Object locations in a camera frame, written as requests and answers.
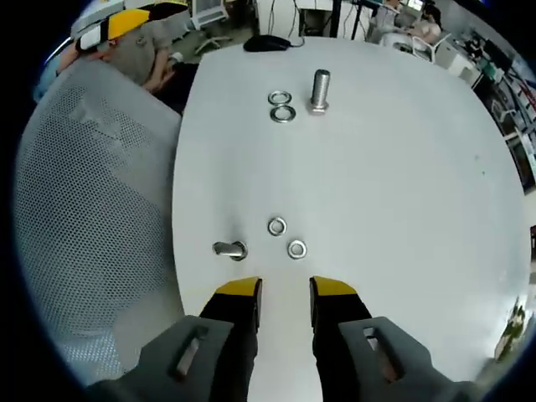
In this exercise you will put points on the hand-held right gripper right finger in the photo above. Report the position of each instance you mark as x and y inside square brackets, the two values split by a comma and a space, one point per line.
[335, 335]

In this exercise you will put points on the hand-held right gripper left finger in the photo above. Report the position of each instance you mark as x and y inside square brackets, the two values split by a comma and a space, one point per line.
[234, 335]

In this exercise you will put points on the small steel threaded stud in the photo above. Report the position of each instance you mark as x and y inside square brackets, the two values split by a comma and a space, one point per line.
[226, 248]

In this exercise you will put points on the small steel washer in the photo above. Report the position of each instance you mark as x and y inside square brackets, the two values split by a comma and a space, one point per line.
[270, 226]
[290, 249]

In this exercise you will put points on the large steel threaded stud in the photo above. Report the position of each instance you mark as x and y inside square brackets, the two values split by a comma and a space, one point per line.
[320, 90]

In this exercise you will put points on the white chair star base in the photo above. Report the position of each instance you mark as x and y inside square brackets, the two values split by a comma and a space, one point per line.
[211, 42]

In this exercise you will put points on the person's left hand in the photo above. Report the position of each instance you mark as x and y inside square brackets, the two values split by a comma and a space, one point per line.
[109, 52]

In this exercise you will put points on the black computer mouse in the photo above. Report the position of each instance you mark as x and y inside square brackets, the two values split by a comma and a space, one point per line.
[264, 43]

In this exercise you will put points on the grey mesh chair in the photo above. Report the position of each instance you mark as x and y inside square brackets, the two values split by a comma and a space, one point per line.
[96, 188]

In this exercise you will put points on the white cabinet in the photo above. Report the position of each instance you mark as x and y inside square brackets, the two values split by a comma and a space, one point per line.
[454, 58]

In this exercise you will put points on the white office chair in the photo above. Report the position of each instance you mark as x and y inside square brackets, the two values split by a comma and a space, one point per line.
[435, 46]

